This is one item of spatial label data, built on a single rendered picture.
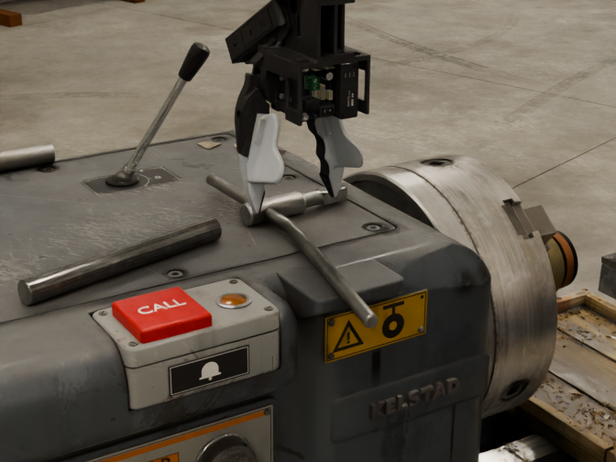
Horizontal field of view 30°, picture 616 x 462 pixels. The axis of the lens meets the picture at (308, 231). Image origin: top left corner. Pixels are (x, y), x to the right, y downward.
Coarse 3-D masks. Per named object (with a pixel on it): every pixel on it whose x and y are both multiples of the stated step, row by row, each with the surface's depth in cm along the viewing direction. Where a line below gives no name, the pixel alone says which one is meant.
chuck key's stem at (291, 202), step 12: (300, 192) 111; (312, 192) 112; (324, 192) 112; (264, 204) 108; (276, 204) 109; (288, 204) 109; (300, 204) 110; (312, 204) 112; (324, 204) 113; (252, 216) 107; (264, 216) 108
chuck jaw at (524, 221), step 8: (504, 208) 126; (512, 208) 127; (520, 208) 127; (528, 208) 130; (536, 208) 130; (512, 216) 126; (520, 216) 127; (528, 216) 129; (536, 216) 129; (544, 216) 130; (512, 224) 126; (520, 224) 126; (528, 224) 126; (536, 224) 129; (544, 224) 129; (552, 224) 130; (520, 232) 125; (528, 232) 126; (544, 232) 129; (552, 232) 129; (544, 240) 130
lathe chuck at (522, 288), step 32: (416, 160) 134; (448, 160) 133; (448, 192) 125; (480, 192) 126; (512, 192) 127; (480, 224) 123; (480, 256) 121; (512, 256) 123; (544, 256) 125; (512, 288) 122; (544, 288) 124; (512, 320) 122; (544, 320) 125; (512, 352) 123; (544, 352) 126
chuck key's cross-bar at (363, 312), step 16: (208, 176) 116; (224, 192) 114; (240, 192) 112; (288, 224) 105; (304, 240) 102; (320, 256) 99; (336, 272) 96; (336, 288) 94; (352, 288) 94; (352, 304) 91; (368, 320) 89
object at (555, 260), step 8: (560, 232) 144; (552, 240) 141; (560, 240) 142; (568, 240) 143; (552, 248) 141; (560, 248) 142; (568, 248) 142; (552, 256) 140; (560, 256) 141; (568, 256) 142; (576, 256) 142; (552, 264) 140; (560, 264) 141; (568, 264) 142; (576, 264) 143; (560, 272) 141; (568, 272) 142; (576, 272) 143; (560, 280) 141; (568, 280) 143; (560, 288) 144
